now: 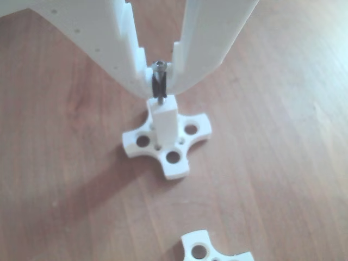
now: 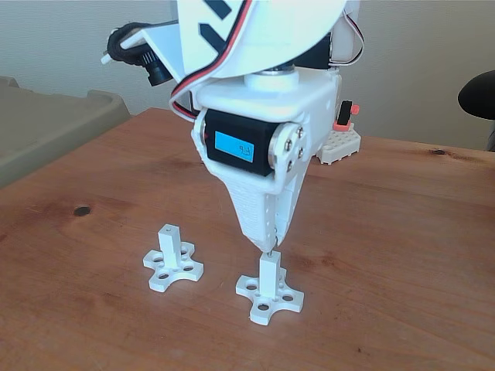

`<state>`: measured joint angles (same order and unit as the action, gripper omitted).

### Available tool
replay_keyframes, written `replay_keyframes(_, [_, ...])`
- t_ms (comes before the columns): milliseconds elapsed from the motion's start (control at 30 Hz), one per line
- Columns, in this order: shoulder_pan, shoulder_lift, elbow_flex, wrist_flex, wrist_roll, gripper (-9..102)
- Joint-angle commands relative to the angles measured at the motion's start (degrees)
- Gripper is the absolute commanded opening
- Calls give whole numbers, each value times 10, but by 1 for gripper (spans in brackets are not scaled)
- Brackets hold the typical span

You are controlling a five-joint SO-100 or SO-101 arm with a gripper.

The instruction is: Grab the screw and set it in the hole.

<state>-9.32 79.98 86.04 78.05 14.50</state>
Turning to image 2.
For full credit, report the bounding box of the olive plastic bin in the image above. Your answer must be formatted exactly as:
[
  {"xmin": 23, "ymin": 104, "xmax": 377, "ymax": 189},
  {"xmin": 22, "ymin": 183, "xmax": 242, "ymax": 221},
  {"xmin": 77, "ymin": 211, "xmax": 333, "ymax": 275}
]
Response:
[{"xmin": 0, "ymin": 76, "xmax": 132, "ymax": 190}]

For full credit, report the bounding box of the black rounded chair part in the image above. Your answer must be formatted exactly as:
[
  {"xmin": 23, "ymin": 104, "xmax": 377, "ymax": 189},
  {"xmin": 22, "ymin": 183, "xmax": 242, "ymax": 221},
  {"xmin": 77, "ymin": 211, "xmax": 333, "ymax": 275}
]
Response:
[{"xmin": 457, "ymin": 70, "xmax": 495, "ymax": 121}]

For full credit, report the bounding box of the white post stand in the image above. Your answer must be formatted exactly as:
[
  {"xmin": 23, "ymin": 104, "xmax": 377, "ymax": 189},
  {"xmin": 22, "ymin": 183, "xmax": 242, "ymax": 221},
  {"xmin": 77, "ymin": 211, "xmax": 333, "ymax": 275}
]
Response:
[
  {"xmin": 142, "ymin": 223, "xmax": 205, "ymax": 293},
  {"xmin": 234, "ymin": 250, "xmax": 306, "ymax": 325}
]

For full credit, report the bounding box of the red white black servo cable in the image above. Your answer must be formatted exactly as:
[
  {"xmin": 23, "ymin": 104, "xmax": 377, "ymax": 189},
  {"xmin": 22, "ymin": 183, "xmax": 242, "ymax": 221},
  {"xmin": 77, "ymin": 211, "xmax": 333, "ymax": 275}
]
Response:
[
  {"xmin": 340, "ymin": 0, "xmax": 366, "ymax": 67},
  {"xmin": 168, "ymin": 0, "xmax": 255, "ymax": 121}
]

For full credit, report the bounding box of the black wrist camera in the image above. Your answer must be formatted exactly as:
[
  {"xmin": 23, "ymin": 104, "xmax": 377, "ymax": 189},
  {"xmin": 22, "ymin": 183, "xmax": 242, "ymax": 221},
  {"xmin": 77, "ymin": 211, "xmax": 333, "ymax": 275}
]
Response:
[{"xmin": 106, "ymin": 22, "xmax": 175, "ymax": 88}]

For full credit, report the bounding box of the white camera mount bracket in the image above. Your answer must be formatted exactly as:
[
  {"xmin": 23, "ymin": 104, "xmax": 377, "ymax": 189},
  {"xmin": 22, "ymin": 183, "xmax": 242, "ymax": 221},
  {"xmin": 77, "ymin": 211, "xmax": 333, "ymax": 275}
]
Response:
[{"xmin": 100, "ymin": 21, "xmax": 183, "ymax": 83}]

